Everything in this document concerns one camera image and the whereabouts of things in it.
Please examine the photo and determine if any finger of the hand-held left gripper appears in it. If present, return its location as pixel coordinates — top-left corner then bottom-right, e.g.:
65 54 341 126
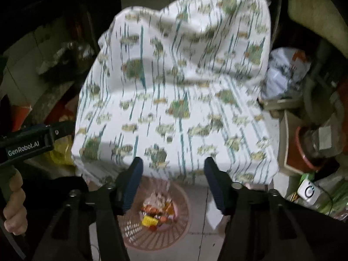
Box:
50 121 76 142

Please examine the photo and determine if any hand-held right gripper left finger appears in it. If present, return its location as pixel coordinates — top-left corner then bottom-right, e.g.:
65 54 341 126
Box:
33 157 143 261

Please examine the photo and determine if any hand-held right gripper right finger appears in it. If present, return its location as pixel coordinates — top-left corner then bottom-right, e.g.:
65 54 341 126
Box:
204 157 319 261

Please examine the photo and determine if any pink perforated plastic basket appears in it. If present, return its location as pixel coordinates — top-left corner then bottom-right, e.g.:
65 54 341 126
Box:
115 176 191 251

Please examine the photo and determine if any person's left hand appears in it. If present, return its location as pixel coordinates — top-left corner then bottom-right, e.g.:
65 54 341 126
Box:
2 169 28 236

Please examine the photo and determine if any yellow plastic bag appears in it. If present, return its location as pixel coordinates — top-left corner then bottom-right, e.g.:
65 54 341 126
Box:
46 135 76 167

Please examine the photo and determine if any pile of snack wrappers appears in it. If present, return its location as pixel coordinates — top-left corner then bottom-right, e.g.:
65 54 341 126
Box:
140 192 176 228

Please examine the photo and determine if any red plastic pot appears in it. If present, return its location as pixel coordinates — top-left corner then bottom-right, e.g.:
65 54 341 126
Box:
294 125 327 172

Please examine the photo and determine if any white round-button device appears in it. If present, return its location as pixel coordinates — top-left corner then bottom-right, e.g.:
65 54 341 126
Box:
297 179 323 205

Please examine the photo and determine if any white green-printed cloth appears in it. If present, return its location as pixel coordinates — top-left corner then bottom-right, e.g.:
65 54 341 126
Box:
71 0 279 186

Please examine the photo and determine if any white printed plastic bag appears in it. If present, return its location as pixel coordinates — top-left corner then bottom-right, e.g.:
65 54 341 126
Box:
260 47 312 102

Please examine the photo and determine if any beige cushion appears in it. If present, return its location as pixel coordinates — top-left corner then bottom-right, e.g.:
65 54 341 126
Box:
288 0 348 45

